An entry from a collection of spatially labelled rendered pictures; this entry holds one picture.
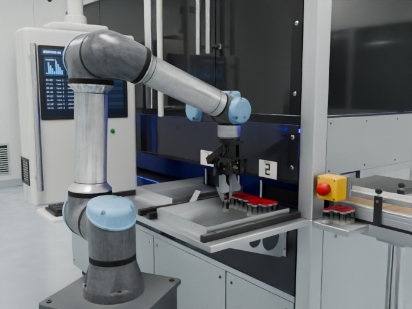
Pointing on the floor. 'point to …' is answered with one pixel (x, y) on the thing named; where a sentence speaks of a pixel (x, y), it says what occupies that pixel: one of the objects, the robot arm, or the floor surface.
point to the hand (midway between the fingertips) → (224, 195)
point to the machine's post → (312, 149)
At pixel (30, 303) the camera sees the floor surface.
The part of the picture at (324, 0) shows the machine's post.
